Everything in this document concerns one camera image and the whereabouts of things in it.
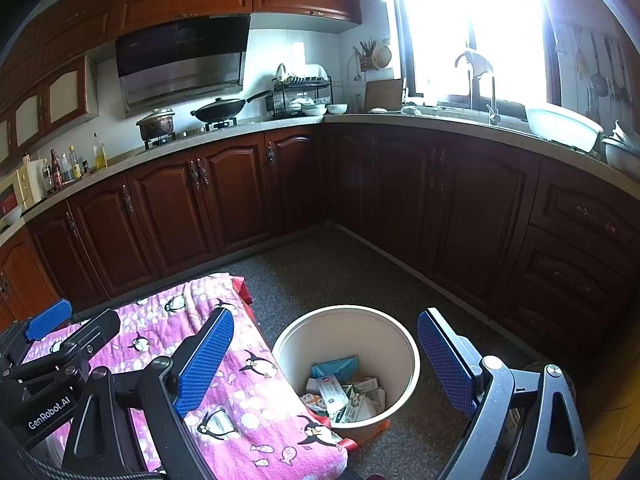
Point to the wall utensil holder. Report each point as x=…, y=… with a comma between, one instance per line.
x=372, y=57

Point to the cream round bucket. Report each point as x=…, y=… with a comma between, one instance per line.
x=350, y=325

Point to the black wok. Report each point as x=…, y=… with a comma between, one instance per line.
x=220, y=110

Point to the bright window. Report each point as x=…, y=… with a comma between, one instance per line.
x=475, y=20

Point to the stack of white bowls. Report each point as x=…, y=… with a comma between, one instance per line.
x=622, y=152

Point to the white and blue box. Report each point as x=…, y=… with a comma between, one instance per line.
x=331, y=389

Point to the red plastic table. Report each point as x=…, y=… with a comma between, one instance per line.
x=244, y=291

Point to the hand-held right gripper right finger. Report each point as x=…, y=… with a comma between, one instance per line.
x=445, y=360

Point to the white bowl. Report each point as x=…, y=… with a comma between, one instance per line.
x=314, y=110
x=337, y=108

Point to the wooden cutting board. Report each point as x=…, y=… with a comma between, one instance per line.
x=382, y=96

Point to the grey stone countertop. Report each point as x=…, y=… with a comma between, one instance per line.
x=250, y=127

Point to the small clear bottle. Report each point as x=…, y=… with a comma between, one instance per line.
x=75, y=164

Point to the yellow oil bottle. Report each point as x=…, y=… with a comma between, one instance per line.
x=100, y=157

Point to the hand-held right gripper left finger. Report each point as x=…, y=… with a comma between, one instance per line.
x=205, y=360

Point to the cream microwave with red door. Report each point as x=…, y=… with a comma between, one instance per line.
x=12, y=200

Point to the pink penguin print blanket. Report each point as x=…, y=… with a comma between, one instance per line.
x=150, y=320

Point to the white plastic basin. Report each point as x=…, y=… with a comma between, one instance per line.
x=562, y=127

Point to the hanging kitchen utensils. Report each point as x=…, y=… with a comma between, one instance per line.
x=597, y=80

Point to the black dish rack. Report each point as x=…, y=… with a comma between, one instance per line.
x=300, y=90

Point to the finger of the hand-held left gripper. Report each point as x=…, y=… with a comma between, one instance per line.
x=100, y=327
x=47, y=317

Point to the dark sauce bottle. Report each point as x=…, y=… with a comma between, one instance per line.
x=56, y=172

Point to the gas stove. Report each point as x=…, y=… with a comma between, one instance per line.
x=190, y=132

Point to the light blue packet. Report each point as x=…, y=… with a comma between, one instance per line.
x=337, y=367

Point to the wooden lower cabinets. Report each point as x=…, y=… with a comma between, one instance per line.
x=400, y=200

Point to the steel sink faucet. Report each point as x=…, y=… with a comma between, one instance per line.
x=492, y=100

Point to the black range hood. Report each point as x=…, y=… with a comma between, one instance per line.
x=185, y=60

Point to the brown cooking pot with lid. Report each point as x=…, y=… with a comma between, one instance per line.
x=156, y=127

